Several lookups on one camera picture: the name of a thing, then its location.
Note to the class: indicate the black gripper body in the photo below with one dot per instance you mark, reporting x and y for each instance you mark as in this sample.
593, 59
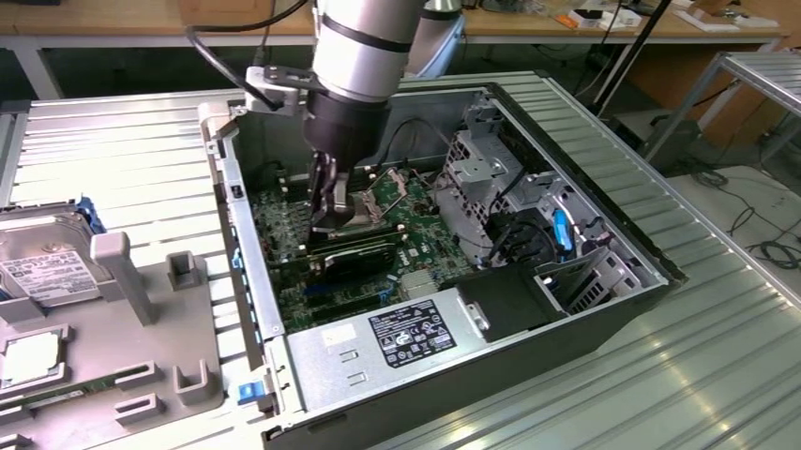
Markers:
348, 126

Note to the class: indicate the graphics card with black fan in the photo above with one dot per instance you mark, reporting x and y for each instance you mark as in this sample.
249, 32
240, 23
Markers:
360, 258

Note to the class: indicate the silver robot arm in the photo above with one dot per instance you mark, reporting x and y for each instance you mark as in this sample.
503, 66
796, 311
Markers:
364, 61

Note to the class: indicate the silver socket cover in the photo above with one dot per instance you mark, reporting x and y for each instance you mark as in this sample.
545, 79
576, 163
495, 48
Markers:
370, 211

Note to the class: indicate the thin socket locking lever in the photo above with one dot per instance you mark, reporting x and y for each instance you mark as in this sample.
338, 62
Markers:
398, 183

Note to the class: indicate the green motherboard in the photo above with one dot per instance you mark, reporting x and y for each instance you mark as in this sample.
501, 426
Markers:
429, 234

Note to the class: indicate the blue card retention clip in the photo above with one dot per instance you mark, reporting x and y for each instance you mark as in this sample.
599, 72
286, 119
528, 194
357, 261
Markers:
236, 261

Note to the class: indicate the blue expansion slot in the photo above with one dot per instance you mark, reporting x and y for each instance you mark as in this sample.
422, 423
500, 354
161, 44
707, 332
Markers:
312, 290

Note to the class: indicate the silver chipset heatsink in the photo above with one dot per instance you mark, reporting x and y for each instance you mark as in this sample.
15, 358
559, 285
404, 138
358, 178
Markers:
416, 283

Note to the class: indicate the silver disk bay cage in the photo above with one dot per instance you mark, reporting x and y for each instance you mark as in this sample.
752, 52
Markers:
483, 164

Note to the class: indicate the long black expansion slot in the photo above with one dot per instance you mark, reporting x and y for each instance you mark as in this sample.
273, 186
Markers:
348, 316
345, 303

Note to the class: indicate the black plastic shroud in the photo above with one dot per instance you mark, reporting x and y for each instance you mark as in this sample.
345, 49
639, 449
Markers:
497, 304

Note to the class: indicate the silver power supply unit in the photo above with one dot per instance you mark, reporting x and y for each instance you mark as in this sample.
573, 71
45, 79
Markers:
320, 356

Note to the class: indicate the small orange box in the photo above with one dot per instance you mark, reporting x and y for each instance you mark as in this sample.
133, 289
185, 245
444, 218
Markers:
567, 19

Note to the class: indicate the wooden workbench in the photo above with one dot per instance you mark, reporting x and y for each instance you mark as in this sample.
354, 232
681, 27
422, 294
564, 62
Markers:
126, 21

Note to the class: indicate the blue case latch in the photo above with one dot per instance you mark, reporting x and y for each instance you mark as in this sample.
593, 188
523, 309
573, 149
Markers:
252, 393

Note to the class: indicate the perforated silver disk bay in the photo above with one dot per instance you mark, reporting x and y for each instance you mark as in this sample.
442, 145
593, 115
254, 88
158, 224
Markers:
599, 281

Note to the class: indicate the silver hard disk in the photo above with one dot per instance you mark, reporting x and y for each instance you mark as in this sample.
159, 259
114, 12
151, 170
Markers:
45, 262

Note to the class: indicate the black white small box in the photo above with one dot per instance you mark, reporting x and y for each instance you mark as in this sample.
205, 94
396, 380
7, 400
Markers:
601, 16

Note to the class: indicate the black tripod pole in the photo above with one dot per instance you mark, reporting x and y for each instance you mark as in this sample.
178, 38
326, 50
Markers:
632, 51

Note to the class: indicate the grey plastic parts rack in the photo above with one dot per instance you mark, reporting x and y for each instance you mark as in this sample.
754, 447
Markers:
94, 347

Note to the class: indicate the black box on floor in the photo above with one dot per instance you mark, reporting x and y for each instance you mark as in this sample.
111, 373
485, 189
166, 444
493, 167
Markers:
657, 131

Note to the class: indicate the open black PC case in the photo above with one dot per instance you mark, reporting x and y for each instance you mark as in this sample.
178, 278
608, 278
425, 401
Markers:
564, 365

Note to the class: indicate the green loose RAM stick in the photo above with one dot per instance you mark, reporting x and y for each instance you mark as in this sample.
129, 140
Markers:
94, 386

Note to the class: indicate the silver CPU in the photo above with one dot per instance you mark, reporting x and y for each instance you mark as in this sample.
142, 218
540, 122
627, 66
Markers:
31, 356

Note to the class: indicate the wrist camera box with bracket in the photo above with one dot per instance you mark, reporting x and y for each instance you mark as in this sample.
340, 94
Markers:
276, 94

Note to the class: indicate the blue disk carrier bracket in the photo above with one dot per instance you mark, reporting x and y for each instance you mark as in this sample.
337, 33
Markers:
91, 215

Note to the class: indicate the aluminium profile frame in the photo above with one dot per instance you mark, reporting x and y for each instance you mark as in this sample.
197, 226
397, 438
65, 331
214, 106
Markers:
751, 70

